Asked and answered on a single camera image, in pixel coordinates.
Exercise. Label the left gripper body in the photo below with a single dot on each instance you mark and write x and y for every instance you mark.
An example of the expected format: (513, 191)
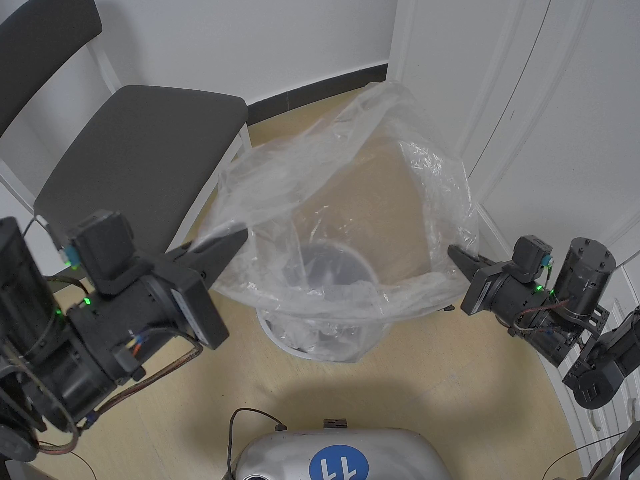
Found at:
(190, 308)

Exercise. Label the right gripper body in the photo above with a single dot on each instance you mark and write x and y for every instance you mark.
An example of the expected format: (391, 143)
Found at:
(487, 290)

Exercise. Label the clear plastic bag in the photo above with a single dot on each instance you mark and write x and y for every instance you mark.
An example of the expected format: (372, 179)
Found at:
(350, 133)

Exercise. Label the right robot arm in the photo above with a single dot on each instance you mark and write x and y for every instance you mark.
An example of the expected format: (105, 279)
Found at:
(582, 273)

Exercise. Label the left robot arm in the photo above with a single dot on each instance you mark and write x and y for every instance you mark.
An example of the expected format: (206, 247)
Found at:
(25, 278)

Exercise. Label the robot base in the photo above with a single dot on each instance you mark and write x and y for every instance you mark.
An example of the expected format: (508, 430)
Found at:
(280, 453)

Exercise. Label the white trash bin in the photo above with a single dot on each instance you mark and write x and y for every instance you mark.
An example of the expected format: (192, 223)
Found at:
(325, 268)

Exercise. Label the grey padded white chair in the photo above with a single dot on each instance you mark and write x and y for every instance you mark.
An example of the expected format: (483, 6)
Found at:
(140, 158)

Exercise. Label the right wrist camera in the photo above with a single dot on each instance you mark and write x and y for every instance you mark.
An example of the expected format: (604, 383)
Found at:
(530, 255)

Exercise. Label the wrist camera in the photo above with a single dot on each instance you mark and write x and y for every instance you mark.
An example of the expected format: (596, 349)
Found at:
(105, 243)
(530, 255)

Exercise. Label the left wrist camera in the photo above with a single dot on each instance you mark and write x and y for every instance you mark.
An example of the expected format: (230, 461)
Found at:
(105, 243)

